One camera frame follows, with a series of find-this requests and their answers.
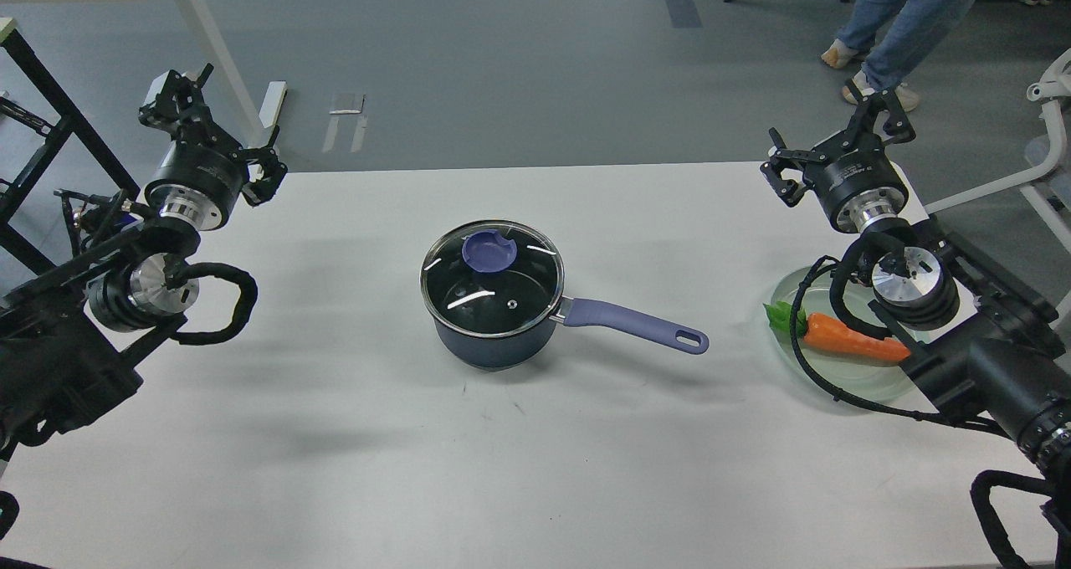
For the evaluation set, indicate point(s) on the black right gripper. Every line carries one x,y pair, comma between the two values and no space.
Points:
857,185

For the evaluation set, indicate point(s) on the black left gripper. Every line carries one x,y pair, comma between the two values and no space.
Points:
196,169

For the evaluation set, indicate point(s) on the glass pot lid blue knob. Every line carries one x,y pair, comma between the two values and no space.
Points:
492,278

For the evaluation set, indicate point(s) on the blue saucepan with handle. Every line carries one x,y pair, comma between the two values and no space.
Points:
496,351

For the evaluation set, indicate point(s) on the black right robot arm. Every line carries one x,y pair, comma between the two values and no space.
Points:
975,339

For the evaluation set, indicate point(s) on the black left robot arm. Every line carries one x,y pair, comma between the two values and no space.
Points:
73,337

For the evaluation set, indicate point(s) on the black metal rack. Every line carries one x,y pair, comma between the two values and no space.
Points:
71,123

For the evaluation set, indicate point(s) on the person in blue jeans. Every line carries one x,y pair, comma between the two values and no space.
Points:
890,39

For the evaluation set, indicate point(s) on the orange toy carrot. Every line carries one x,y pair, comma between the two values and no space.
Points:
828,334

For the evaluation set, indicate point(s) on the clear glass bowl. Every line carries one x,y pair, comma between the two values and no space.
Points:
872,379

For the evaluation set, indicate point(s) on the white chair frame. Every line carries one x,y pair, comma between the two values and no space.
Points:
1044,184

